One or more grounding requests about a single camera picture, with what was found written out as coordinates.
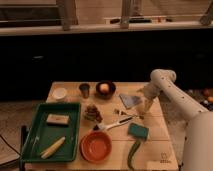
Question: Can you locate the green plastic tray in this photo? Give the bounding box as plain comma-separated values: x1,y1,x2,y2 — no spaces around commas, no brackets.
21,103,81,163

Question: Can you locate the white handled brush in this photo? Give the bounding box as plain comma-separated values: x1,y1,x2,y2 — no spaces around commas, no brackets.
93,117,133,131

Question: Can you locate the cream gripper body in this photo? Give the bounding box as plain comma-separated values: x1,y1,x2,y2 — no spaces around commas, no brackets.
137,82,161,115

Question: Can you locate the black cable left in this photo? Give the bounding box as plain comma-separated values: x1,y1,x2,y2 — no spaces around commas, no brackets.
0,134,22,168

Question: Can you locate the small white bowl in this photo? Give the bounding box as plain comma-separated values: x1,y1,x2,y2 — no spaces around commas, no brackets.
52,88,67,101

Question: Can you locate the brown pinecone figure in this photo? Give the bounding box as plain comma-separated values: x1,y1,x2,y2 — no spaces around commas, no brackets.
84,105,102,122

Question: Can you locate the metal fork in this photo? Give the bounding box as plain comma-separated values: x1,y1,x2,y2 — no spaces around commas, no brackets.
113,109,144,120

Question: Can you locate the pale egg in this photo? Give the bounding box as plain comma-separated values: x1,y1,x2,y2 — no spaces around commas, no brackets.
100,83,109,93

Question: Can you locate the yellow corn cob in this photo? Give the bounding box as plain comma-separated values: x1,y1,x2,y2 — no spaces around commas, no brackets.
41,137,65,159

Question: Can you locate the grey-blue towel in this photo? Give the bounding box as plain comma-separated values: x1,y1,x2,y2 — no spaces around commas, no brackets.
119,94,142,109

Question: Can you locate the orange-red bowl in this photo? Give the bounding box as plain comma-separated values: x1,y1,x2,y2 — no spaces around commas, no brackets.
80,131,112,163

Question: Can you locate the grey metal cup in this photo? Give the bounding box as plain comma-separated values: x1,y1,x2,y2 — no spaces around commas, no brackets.
79,83,90,98

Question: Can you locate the teal sponge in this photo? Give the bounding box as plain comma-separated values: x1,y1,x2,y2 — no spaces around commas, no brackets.
128,123,149,139

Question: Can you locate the dark bowl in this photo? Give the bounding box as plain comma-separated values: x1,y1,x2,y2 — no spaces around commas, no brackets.
96,81,116,99

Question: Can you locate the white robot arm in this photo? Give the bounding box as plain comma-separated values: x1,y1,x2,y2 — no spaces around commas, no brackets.
139,69,213,171

